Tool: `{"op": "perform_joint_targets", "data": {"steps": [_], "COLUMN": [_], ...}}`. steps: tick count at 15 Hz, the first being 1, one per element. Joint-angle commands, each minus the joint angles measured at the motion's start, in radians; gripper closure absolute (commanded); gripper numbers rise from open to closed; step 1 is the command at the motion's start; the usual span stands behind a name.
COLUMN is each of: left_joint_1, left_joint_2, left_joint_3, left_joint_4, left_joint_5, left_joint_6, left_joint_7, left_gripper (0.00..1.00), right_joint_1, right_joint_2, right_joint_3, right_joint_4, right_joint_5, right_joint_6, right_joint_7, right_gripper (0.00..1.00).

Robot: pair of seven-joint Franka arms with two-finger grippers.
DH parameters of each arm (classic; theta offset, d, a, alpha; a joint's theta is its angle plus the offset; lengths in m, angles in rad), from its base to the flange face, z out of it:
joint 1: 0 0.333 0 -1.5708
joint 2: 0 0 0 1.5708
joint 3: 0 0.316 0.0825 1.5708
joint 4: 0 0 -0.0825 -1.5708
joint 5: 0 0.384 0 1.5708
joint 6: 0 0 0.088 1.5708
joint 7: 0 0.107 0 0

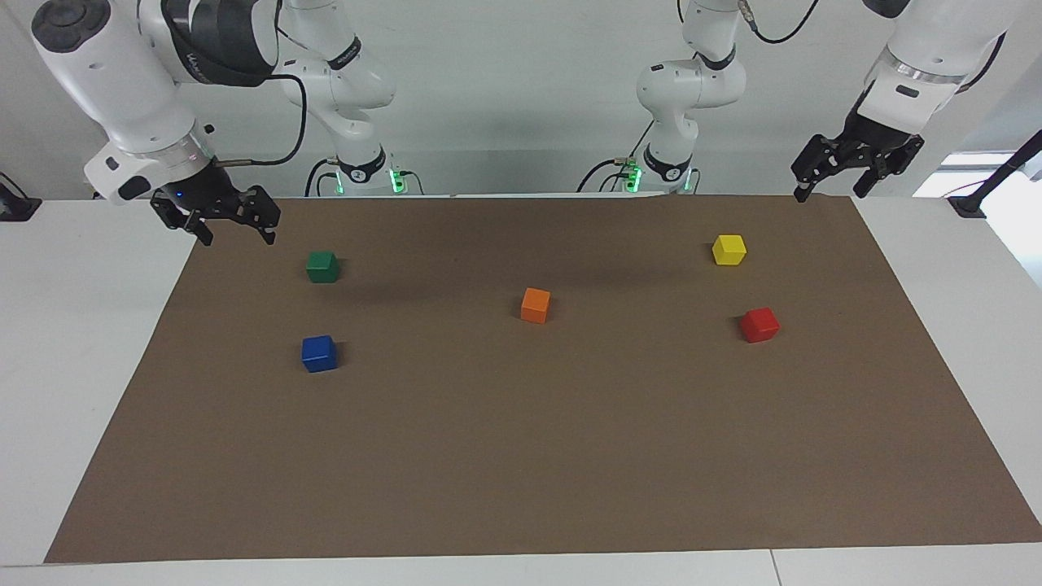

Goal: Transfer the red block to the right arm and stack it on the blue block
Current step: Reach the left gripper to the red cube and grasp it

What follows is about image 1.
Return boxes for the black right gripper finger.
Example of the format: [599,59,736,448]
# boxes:
[151,199,215,247]
[232,186,282,246]

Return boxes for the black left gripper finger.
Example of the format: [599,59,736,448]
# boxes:
[852,140,926,199]
[792,134,852,203]

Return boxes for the red cube block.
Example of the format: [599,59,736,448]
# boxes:
[740,308,781,343]

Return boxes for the blue cube block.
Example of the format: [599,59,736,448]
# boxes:
[301,335,339,374]

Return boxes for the black table clamp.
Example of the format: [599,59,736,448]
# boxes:
[0,173,42,222]

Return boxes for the brown table mat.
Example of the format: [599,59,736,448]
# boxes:
[45,194,1042,564]

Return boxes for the black right arm base cable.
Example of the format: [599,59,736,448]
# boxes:
[305,159,339,197]

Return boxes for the black arm base cable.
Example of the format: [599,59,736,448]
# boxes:
[576,122,654,195]
[305,159,339,197]

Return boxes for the black right arm gripper cable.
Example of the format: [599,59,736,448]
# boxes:
[213,73,309,168]

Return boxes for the black arm gripper cable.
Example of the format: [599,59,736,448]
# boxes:
[213,73,309,168]
[737,0,820,46]

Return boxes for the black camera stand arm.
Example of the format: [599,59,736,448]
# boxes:
[948,130,1042,219]

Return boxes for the black left arm gripper cable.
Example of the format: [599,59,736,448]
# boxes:
[737,0,820,46]

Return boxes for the black left arm base cable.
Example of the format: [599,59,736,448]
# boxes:
[576,122,654,195]

